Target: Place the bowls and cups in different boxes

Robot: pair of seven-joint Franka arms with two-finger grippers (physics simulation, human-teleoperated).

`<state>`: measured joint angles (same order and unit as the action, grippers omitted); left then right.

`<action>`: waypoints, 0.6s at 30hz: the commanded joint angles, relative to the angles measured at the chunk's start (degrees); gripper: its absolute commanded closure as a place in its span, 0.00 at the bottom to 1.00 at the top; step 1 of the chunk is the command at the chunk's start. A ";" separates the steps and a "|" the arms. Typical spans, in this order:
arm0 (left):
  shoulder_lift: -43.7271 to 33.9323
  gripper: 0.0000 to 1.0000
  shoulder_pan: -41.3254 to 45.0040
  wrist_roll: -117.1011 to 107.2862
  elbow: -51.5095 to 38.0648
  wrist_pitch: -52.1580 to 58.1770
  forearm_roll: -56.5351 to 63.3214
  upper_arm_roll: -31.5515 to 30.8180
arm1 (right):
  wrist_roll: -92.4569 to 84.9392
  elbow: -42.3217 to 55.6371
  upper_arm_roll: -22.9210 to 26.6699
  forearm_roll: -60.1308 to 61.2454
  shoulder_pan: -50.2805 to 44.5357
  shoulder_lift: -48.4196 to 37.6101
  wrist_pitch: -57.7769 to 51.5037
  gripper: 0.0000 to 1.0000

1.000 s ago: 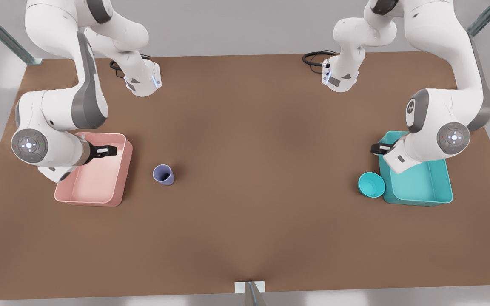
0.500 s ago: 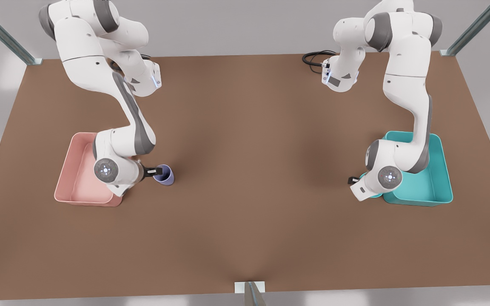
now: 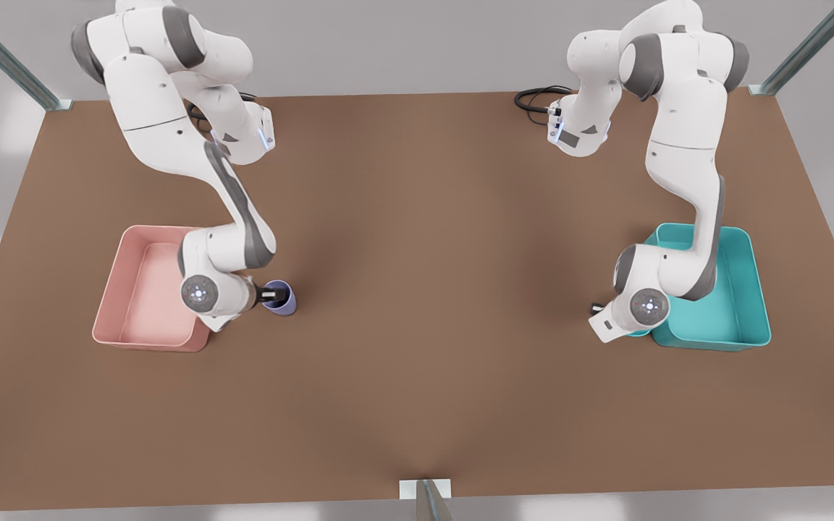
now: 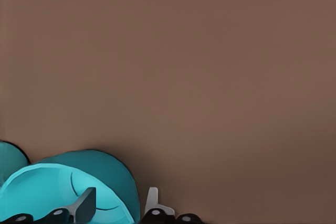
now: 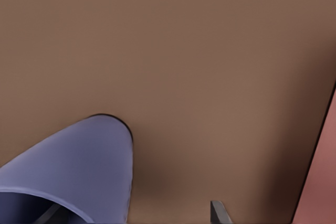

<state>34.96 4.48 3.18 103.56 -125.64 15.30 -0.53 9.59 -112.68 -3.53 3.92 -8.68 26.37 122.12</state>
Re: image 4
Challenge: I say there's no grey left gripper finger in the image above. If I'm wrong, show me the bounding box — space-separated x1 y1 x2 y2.
0 187 97 224

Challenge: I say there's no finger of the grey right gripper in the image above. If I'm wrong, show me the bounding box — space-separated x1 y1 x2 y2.
140 187 203 224

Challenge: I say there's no teal bowl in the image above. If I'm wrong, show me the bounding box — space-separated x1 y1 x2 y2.
0 140 30 187
0 150 141 224

